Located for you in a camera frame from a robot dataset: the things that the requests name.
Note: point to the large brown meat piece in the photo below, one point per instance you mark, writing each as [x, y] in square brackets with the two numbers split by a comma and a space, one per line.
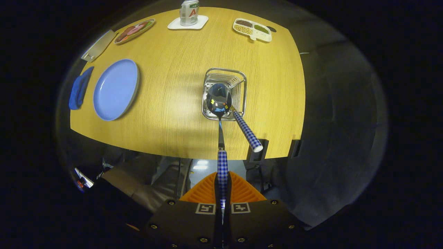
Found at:
[124, 35]

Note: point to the blue plate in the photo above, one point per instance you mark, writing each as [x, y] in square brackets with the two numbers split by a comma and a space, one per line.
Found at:
[116, 90]

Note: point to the beige food plate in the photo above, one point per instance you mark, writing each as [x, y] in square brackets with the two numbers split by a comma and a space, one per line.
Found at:
[148, 28]

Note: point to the white square coaster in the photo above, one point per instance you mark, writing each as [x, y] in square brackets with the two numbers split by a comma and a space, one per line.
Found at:
[174, 25]

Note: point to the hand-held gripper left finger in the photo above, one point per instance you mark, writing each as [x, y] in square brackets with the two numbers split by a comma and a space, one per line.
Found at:
[187, 221]

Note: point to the pink ham slice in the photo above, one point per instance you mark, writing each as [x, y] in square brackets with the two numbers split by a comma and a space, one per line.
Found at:
[135, 29]

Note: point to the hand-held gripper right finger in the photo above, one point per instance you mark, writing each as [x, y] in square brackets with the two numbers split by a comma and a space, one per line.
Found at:
[263, 221]

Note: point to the white toaster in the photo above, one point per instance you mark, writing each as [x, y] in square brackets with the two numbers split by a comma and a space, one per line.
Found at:
[98, 46]

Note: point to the green lettuce leaf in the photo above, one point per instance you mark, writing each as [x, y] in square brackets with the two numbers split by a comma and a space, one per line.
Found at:
[148, 24]

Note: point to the white divided dish with beans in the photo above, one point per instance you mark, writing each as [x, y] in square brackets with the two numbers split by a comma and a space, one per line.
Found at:
[264, 36]

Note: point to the white drink bottle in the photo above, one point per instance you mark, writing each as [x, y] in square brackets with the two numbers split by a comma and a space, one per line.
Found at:
[189, 14]

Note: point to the folded blue towel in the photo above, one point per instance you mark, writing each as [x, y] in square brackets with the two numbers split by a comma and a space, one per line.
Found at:
[80, 90]

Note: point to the white printed board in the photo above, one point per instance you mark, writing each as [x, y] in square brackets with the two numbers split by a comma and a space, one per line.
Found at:
[84, 180]

